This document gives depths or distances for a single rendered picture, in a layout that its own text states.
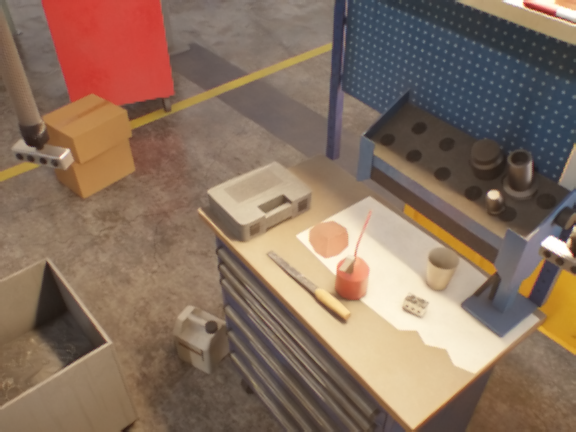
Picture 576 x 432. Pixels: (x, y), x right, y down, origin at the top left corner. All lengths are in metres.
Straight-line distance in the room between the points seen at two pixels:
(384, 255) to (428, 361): 0.35
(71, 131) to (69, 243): 0.61
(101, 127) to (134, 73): 0.72
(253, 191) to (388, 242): 0.43
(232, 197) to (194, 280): 1.21
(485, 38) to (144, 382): 1.87
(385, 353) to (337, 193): 0.61
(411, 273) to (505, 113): 0.49
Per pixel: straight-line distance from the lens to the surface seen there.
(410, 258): 1.58
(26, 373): 2.27
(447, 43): 1.42
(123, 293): 2.82
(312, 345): 1.47
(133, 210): 3.26
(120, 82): 3.89
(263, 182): 1.68
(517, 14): 1.07
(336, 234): 1.56
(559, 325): 2.55
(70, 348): 2.32
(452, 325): 1.45
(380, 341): 1.38
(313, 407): 1.70
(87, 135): 3.24
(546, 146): 1.34
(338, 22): 1.67
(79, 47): 3.77
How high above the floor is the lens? 2.06
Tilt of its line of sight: 42 degrees down
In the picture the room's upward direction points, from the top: straight up
